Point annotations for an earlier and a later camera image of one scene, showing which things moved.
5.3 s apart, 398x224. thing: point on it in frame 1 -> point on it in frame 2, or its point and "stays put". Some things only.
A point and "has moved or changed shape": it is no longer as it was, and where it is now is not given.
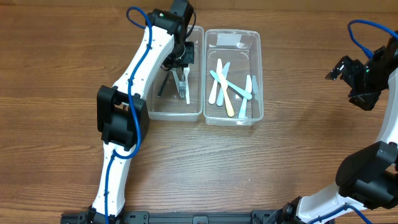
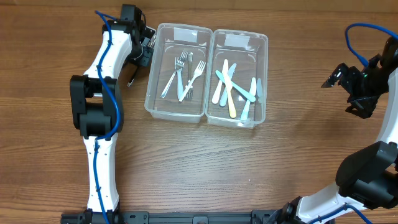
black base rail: (143, 217) stays put
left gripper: (182, 63) -> (144, 54)
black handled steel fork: (163, 84) has moved or changed shape
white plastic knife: (212, 94) -> (220, 83)
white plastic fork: (186, 69) -> (197, 73)
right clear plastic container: (233, 89) stays put
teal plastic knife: (233, 87) has moved or changed shape
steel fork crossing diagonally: (180, 84) -> (183, 56)
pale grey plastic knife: (219, 99) has moved or changed shape
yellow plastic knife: (224, 84) has moved or changed shape
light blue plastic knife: (248, 88) has moved or changed shape
